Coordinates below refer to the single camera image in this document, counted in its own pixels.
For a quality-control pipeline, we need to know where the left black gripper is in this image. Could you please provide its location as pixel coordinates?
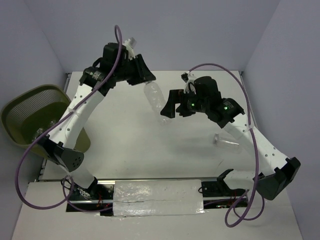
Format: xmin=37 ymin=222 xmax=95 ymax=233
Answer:
xmin=114 ymin=54 xmax=157 ymax=87

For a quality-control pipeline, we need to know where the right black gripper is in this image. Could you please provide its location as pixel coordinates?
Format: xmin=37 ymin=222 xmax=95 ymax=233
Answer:
xmin=159 ymin=88 xmax=208 ymax=118

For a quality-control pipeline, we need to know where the clear bottle white cap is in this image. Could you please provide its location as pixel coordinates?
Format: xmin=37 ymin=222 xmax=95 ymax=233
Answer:
xmin=143 ymin=81 xmax=172 ymax=126

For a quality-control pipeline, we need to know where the clear crushed plastic bottle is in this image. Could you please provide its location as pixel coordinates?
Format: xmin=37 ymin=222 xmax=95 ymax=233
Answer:
xmin=33 ymin=127 xmax=44 ymax=139

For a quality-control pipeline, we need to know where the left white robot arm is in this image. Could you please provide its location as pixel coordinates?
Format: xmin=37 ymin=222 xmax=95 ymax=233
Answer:
xmin=38 ymin=38 xmax=156 ymax=200

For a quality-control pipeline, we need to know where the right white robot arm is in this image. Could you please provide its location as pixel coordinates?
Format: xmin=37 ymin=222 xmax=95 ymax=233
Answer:
xmin=160 ymin=76 xmax=301 ymax=201

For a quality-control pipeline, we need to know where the olive green mesh bin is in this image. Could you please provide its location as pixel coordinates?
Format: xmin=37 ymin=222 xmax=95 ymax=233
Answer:
xmin=0 ymin=84 xmax=91 ymax=158

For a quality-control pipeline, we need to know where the clear bottle without cap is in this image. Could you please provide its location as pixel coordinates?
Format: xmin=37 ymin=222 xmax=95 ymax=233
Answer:
xmin=212 ymin=133 xmax=242 ymax=154

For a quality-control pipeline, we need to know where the silver taped panel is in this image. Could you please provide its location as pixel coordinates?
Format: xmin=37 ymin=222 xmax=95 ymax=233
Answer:
xmin=112 ymin=179 xmax=205 ymax=217

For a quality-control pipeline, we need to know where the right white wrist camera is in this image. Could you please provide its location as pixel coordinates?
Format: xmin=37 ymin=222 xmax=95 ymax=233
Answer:
xmin=181 ymin=71 xmax=197 ymax=94

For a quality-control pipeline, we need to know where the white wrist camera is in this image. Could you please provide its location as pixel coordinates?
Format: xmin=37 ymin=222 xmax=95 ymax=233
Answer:
xmin=181 ymin=71 xmax=197 ymax=94
xmin=122 ymin=37 xmax=137 ymax=60

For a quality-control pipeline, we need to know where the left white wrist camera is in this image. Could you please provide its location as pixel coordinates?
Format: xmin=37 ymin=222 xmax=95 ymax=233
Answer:
xmin=122 ymin=37 xmax=137 ymax=60

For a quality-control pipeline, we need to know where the black mounting rail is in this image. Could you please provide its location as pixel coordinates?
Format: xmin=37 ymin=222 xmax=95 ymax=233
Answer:
xmin=66 ymin=177 xmax=246 ymax=217

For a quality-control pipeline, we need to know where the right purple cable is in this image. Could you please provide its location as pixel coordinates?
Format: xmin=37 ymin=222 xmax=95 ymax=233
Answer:
xmin=186 ymin=63 xmax=265 ymax=228

